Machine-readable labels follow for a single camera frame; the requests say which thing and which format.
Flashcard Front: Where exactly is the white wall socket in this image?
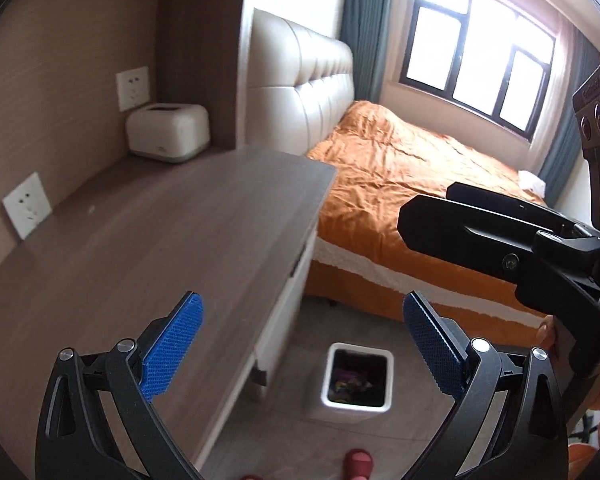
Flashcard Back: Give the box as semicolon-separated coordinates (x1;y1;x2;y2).
116;66;150;112
2;171;52;240

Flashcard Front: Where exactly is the white wall socket lower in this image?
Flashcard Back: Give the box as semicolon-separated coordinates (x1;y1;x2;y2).
2;171;52;240

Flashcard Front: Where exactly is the beige padded headboard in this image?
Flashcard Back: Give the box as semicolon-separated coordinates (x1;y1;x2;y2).
246;10;354;155

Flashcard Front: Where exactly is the white wall socket upper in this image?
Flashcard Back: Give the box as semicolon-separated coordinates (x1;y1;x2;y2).
116;66;150;112

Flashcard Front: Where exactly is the white square trash bin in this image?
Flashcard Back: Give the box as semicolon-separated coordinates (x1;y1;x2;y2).
303;342;394;424

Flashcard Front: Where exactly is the window with dark frame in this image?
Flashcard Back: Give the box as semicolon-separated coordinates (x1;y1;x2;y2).
399;0;556;141

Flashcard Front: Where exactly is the teal curtain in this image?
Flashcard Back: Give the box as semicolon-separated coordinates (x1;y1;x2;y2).
339;0;391;103

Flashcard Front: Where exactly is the red slipper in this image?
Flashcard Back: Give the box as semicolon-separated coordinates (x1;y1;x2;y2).
342;448;374;480

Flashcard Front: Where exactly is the white bedside drawer cabinet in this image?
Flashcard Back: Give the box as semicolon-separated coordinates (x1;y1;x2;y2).
194;228;319;470

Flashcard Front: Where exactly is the white lace bed sheet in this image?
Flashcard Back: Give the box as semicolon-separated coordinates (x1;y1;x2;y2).
313;237;541;328

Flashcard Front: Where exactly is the white tissue box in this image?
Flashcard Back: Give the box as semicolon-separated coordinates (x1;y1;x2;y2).
125;103;211;164

